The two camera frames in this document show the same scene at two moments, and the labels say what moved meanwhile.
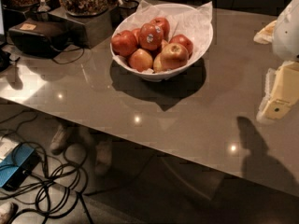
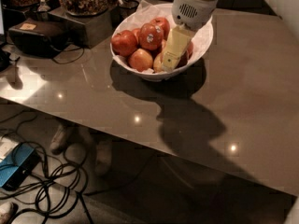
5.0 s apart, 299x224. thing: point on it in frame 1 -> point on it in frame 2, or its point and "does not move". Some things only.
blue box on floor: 17,165 does not move
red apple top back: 164,24 does not move
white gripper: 287,35 -> 192,12
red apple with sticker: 150,36 does not move
